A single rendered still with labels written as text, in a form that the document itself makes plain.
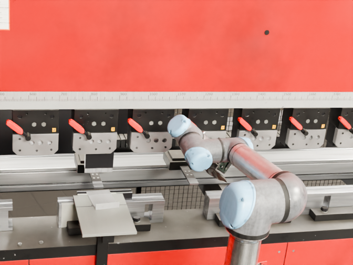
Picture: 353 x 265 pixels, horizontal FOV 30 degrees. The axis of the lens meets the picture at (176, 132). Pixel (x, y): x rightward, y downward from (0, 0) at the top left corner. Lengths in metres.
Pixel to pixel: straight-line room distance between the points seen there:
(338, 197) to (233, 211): 1.15
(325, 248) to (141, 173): 0.79
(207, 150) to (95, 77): 0.47
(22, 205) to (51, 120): 2.14
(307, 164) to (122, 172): 0.82
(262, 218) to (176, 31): 0.81
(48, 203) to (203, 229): 2.02
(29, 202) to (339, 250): 2.28
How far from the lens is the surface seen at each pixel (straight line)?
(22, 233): 2.42
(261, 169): 1.85
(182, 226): 2.49
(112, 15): 2.15
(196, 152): 1.97
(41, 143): 2.27
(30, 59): 2.16
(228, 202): 1.66
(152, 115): 2.28
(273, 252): 2.59
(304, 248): 2.64
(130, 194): 2.43
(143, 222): 2.44
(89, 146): 2.28
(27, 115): 2.22
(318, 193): 2.69
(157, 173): 2.70
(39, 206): 4.33
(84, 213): 2.29
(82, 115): 2.25
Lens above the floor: 2.16
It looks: 23 degrees down
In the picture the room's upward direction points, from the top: 6 degrees clockwise
